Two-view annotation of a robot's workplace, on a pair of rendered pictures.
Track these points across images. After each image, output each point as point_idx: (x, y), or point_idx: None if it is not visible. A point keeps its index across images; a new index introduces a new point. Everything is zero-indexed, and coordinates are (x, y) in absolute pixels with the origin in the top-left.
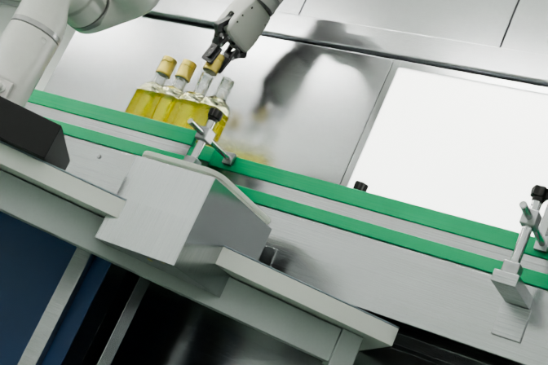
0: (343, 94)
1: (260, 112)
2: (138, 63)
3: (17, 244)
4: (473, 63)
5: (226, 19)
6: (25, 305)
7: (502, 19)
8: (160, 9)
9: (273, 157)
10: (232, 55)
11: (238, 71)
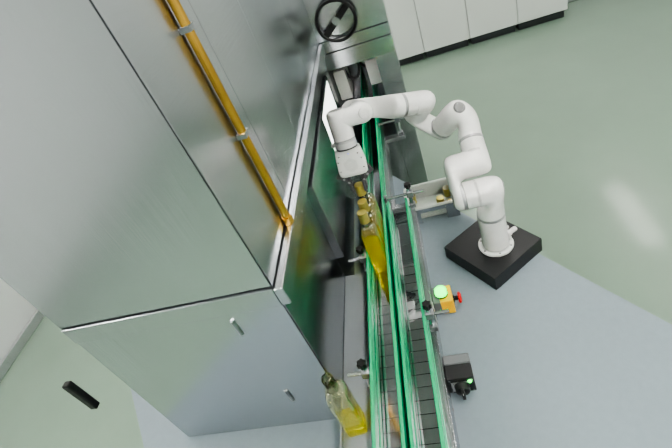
0: (328, 148)
1: (333, 190)
2: (312, 262)
3: None
4: (319, 94)
5: (368, 163)
6: None
7: (304, 67)
8: (301, 225)
9: (341, 196)
10: (351, 179)
11: (324, 190)
